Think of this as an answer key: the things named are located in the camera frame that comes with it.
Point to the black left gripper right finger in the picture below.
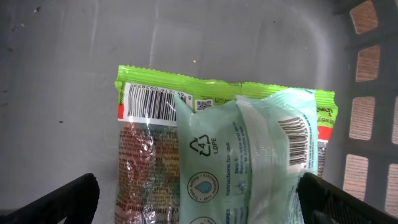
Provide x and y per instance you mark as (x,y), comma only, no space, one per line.
(322,202)

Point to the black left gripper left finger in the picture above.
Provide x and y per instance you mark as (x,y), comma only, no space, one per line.
(75,202)

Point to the green snack bag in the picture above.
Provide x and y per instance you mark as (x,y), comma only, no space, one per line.
(149,175)

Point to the dark grey plastic basket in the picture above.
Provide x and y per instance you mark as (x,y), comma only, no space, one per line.
(60,59)

